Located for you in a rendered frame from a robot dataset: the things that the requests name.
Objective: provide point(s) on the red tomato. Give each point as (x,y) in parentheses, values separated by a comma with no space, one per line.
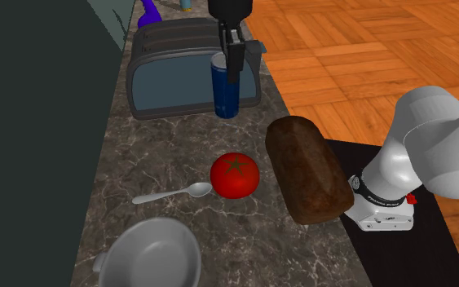
(235,177)

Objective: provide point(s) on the grey metal bowl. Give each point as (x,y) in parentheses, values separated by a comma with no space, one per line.
(153,258)

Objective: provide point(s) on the silver spoon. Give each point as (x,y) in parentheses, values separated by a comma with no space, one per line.
(161,195)

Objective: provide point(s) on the blue can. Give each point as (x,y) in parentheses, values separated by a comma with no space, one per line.
(224,99)

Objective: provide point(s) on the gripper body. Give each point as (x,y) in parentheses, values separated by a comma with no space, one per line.
(230,8)

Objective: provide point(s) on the brown bread loaf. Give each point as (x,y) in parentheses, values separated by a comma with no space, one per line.
(306,171)

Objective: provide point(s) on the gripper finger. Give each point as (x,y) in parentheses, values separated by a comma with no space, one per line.
(223,37)
(235,55)

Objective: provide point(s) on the teal and yellow object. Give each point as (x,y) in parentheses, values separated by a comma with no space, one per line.
(185,4)

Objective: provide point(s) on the purple curved object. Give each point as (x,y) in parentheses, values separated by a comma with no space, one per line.
(149,14)

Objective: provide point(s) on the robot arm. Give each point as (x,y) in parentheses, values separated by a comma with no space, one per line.
(432,139)

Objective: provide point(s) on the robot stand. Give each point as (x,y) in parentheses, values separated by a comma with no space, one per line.
(404,258)

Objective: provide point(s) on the dark grey toaster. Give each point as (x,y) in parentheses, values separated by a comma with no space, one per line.
(169,79)

